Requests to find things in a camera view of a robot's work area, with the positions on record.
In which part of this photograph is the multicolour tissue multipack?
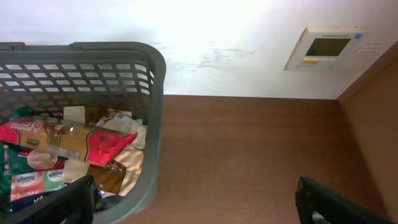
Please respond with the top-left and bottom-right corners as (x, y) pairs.
(10, 169), (65, 202)

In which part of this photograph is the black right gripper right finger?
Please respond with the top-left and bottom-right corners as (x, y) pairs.
(295, 177), (392, 224)

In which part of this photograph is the orange San Remo spaghetti pack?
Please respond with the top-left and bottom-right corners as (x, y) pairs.
(1, 116), (138, 167)

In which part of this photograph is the grey plastic basket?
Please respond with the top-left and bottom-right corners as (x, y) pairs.
(1, 42), (166, 223)

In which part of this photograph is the white rice pouch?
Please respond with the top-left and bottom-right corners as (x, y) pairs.
(62, 106), (147, 198)

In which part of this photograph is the white wall control panel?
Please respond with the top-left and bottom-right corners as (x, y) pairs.
(284, 27), (363, 71)

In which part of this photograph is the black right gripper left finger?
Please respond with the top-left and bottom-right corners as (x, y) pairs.
(1, 175), (98, 224)

